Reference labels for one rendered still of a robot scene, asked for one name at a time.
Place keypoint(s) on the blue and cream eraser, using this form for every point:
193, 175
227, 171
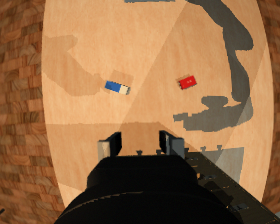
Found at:
116, 87

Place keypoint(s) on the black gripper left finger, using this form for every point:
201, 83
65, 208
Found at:
109, 147

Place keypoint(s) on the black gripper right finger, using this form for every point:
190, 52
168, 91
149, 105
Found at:
170, 144

